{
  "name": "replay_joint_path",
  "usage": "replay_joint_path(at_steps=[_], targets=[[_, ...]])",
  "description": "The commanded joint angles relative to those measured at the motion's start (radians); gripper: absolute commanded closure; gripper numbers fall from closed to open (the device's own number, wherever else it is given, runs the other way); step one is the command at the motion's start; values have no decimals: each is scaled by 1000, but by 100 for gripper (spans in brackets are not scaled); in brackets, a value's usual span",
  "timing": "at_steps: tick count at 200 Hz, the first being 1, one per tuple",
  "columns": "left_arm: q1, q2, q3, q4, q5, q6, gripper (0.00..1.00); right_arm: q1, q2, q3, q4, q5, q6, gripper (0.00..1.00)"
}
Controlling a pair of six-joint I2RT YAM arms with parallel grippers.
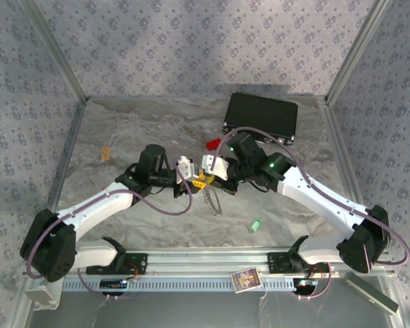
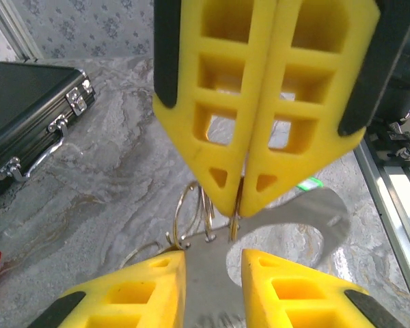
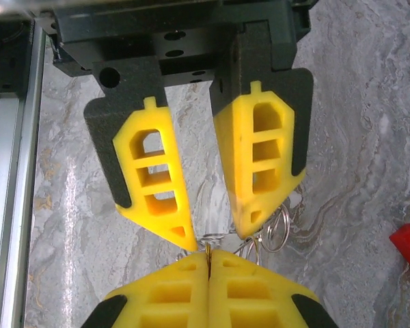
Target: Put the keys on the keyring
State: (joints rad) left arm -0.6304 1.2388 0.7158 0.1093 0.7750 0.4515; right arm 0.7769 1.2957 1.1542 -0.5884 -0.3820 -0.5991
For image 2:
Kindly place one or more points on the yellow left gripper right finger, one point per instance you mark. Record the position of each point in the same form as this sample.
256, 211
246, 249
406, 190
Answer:
294, 300

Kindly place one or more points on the aluminium mounting rail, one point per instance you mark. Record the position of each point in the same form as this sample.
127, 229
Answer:
379, 191

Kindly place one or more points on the aluminium frame post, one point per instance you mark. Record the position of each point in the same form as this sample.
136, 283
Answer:
16, 24

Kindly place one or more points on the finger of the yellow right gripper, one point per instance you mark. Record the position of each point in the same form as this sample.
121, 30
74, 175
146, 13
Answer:
345, 68
188, 85

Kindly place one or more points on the green plastic key tag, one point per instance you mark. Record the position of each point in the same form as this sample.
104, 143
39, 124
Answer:
309, 184

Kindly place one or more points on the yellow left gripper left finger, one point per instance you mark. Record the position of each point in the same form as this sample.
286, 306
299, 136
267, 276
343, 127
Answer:
133, 294

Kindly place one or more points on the black aluminium carrying case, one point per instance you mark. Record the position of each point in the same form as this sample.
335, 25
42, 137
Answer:
24, 112

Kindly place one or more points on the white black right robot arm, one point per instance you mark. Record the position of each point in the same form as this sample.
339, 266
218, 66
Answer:
405, 102

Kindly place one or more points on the silver split keyring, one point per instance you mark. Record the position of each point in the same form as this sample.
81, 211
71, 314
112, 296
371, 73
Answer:
235, 225

